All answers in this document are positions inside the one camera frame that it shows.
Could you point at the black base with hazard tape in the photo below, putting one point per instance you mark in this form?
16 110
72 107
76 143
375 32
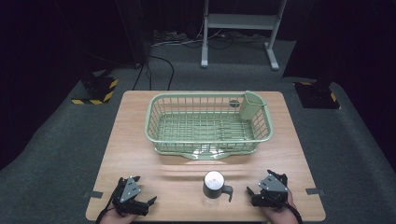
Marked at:
317 96
98 90

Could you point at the person's right hand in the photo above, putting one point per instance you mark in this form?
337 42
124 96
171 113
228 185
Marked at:
283 216

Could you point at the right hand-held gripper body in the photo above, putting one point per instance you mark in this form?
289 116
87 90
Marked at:
272 185

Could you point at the grey metal stand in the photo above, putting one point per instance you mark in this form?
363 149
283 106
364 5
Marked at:
241 21

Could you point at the green utensil holder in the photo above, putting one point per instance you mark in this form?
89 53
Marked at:
250 107

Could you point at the green plastic dish rack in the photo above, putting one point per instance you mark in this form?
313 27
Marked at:
205 141

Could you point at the grey tape strip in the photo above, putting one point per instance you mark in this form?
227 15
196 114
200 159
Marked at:
93 194
315 191

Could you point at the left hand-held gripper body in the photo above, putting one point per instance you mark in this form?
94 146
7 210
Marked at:
129 189

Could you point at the person's left hand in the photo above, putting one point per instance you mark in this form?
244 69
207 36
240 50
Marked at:
116 218

